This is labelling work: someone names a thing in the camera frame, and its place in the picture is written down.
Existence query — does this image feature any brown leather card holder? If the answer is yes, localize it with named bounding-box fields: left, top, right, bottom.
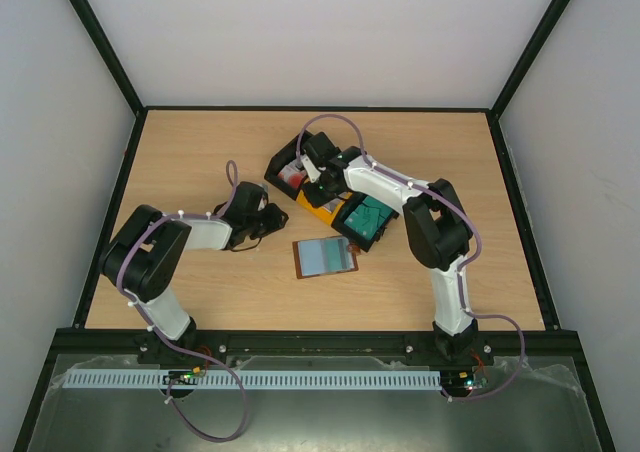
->
left=292, top=236, right=359, bottom=279

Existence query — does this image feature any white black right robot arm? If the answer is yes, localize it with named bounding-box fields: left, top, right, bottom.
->
left=296, top=131, right=478, bottom=364

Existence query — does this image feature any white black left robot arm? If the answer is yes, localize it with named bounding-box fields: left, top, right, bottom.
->
left=99, top=181, right=288, bottom=348

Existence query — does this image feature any red white card stack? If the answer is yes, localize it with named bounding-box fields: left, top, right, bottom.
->
left=277, top=161, right=307, bottom=189

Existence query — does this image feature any green card stack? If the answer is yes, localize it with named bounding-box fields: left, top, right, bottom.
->
left=344, top=196, right=394, bottom=240

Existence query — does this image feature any black plastic bin right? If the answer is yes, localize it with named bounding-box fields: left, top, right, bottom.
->
left=331, top=193, right=399, bottom=252

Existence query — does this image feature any black plastic bin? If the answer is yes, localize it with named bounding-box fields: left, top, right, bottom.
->
left=331, top=193, right=399, bottom=252
left=264, top=136, right=308, bottom=201

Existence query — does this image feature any yellow plastic bin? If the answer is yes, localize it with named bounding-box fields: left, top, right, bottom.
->
left=296, top=189, right=354, bottom=228

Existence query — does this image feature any black plastic bin left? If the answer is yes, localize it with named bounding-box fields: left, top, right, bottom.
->
left=264, top=136, right=308, bottom=201

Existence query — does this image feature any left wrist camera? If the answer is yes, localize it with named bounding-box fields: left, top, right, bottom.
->
left=258, top=183, right=269, bottom=211

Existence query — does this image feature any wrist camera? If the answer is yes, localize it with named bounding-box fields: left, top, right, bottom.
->
left=300, top=155, right=321, bottom=183
left=258, top=183, right=269, bottom=211

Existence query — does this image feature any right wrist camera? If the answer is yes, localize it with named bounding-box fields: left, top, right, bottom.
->
left=300, top=155, right=321, bottom=183

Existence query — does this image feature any light blue cable duct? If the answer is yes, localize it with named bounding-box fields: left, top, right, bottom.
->
left=61, top=369, right=442, bottom=391

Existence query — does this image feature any black metal frame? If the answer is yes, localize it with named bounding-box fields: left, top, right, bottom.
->
left=14, top=0, right=615, bottom=451

